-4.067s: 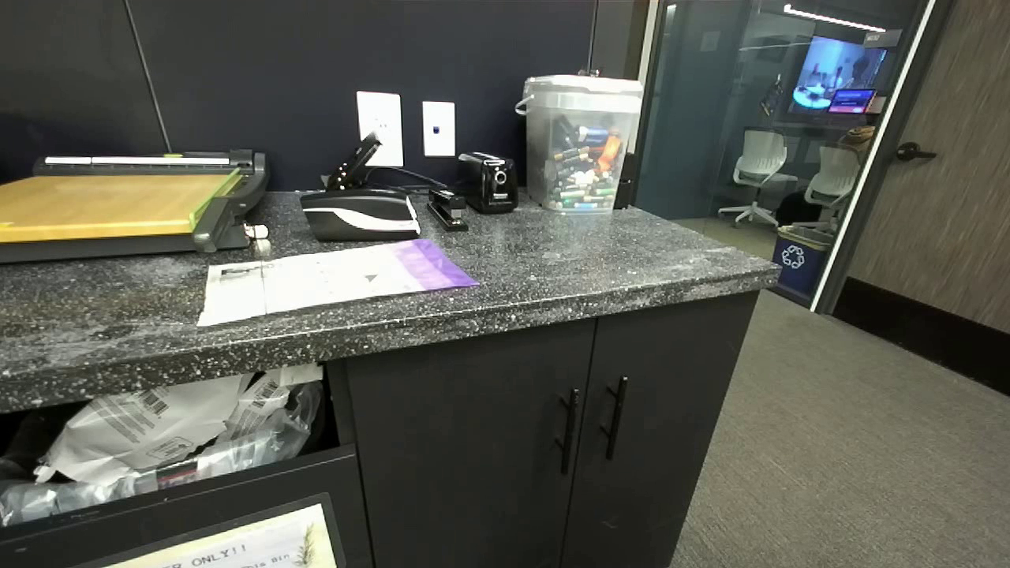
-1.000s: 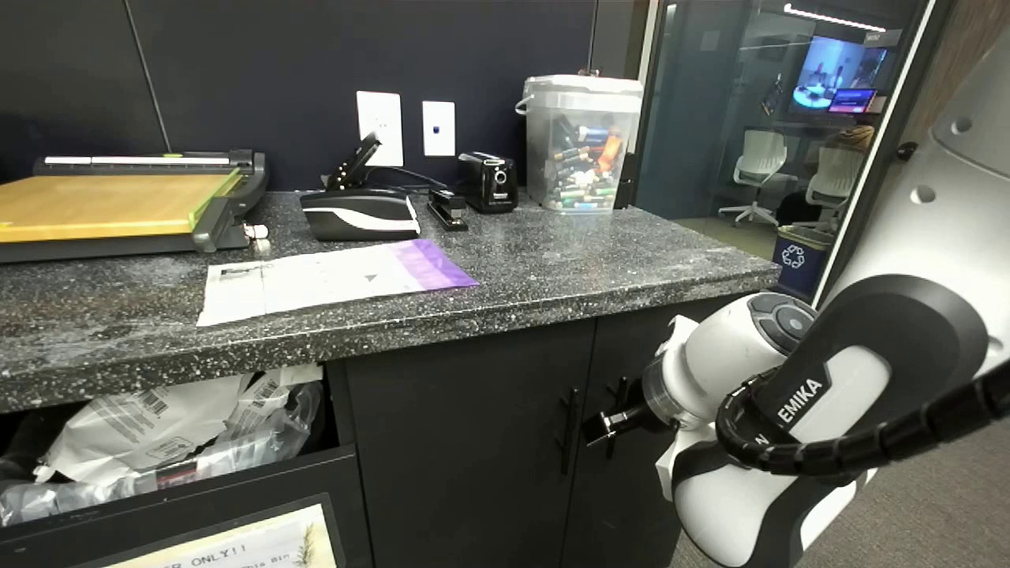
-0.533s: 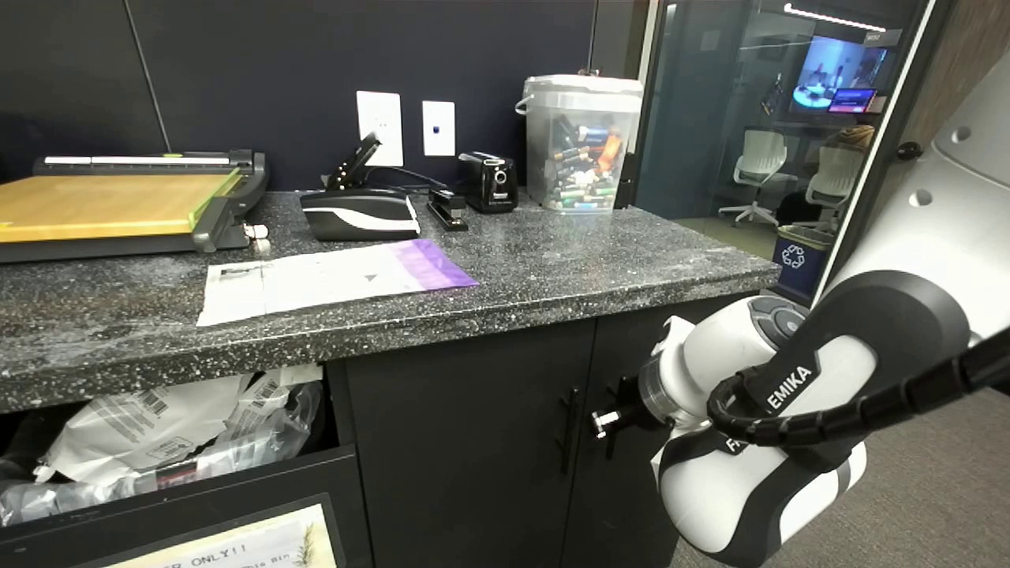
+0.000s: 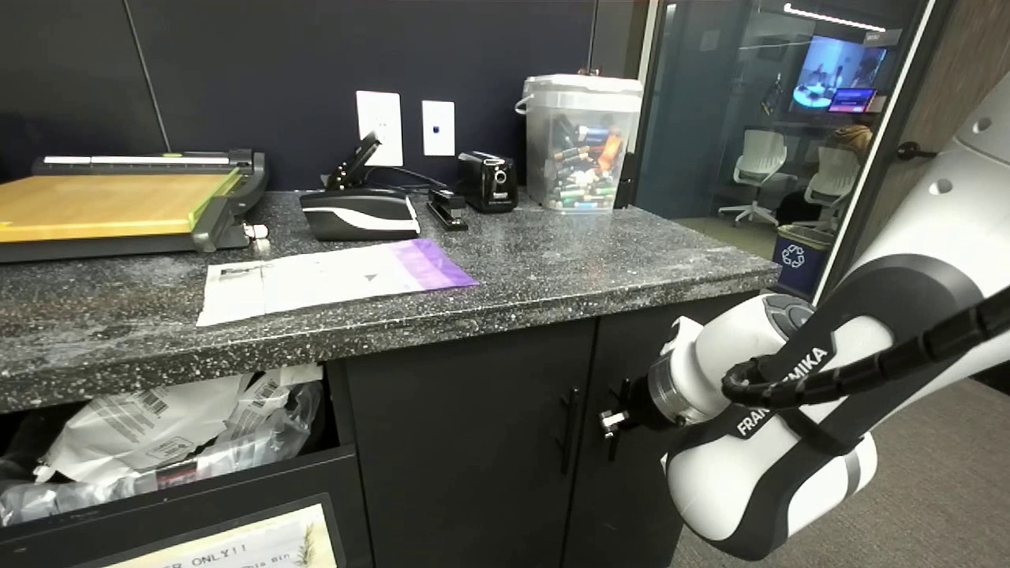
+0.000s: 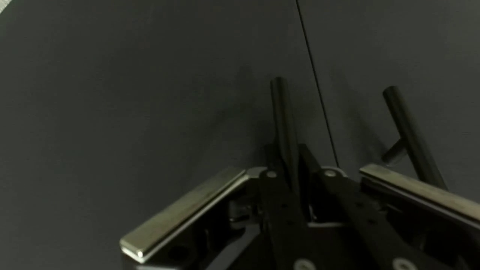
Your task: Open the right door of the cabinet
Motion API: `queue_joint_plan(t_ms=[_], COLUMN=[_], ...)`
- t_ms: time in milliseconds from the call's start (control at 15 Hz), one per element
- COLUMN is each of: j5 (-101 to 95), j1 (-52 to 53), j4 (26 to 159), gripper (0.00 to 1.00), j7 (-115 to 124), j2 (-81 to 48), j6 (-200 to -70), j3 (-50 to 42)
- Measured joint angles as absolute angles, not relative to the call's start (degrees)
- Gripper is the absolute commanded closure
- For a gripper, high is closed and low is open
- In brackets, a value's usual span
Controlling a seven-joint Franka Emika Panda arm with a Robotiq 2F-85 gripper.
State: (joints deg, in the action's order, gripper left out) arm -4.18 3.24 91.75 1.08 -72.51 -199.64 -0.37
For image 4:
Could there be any white wall plate with hole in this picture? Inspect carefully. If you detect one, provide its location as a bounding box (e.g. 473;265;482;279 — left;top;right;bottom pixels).
419;99;461;161

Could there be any plain white wall plate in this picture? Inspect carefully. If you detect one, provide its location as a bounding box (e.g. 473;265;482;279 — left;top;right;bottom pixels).
353;89;407;170

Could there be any open drawer with plastic bags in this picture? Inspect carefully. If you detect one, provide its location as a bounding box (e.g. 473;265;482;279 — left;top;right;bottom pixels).
0;361;326;531

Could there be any white and purple paper sheet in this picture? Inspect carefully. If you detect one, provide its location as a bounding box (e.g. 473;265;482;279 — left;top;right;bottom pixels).
194;235;482;329

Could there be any black stapler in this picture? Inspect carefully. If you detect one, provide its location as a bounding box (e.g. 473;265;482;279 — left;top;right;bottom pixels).
421;183;470;234

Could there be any black hole punch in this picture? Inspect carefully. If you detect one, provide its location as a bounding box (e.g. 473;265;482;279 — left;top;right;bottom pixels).
295;133;421;246

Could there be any white office chair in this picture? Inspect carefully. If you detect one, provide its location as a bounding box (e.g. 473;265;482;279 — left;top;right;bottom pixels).
721;126;789;227
801;141;861;208

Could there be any white label on drawer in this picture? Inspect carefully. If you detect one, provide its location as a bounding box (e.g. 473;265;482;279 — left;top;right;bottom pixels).
105;502;344;568

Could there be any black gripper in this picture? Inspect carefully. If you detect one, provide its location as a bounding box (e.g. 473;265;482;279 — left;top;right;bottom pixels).
597;375;661;437

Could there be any black electric pencil sharpener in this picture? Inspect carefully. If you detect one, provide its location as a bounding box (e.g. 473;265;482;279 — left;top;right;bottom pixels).
454;148;521;215

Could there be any wooden paper cutter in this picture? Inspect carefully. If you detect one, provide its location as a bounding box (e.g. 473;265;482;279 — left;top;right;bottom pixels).
0;148;271;265

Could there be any blue recycling bin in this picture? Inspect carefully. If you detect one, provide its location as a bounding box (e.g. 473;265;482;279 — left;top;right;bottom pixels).
770;229;839;296

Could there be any black pull-out trash drawer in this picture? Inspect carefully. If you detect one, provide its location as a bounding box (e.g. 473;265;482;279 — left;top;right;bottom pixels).
0;365;358;568

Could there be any wall television screen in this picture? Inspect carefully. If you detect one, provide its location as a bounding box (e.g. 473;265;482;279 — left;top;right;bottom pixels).
785;30;896;115

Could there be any silver glass door frame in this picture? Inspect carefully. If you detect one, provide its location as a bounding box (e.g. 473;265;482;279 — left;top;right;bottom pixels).
815;0;940;303

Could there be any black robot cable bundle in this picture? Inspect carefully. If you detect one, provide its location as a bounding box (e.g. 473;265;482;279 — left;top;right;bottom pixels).
719;284;1010;409

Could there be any clear plastic bin of markers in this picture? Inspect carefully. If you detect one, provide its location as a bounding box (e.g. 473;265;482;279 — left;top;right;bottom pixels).
513;71;642;218

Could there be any speckled granite countertop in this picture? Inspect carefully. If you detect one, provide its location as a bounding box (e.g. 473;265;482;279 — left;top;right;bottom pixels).
0;186;781;415

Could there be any black cabinet door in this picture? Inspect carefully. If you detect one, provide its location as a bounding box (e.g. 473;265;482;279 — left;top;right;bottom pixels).
339;318;599;568
326;294;760;568
562;296;760;568

